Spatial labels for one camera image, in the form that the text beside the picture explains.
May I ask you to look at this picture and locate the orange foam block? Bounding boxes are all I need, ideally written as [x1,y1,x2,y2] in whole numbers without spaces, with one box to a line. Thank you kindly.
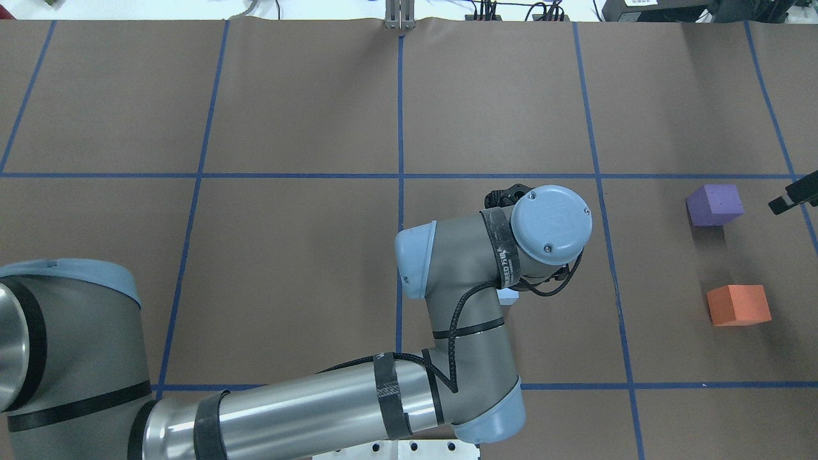
[705,284,772,326]

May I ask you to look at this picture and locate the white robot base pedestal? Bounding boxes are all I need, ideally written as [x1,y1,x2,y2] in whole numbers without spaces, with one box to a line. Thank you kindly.
[313,439,481,459]

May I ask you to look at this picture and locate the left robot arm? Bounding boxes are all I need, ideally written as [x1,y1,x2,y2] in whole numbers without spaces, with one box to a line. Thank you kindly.
[2,184,594,459]

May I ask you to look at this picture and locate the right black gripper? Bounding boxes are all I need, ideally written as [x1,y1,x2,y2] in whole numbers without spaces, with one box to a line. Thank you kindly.
[768,170,818,215]

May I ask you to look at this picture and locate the aluminium frame post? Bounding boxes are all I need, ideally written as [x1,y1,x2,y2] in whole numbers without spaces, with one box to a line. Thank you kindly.
[385,0,417,30]

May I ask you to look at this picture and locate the light blue foam block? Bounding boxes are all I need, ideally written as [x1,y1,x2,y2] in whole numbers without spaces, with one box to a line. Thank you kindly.
[497,288,520,307]

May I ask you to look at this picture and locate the purple foam block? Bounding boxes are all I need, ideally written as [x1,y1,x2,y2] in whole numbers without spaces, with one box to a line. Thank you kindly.
[684,184,745,227]

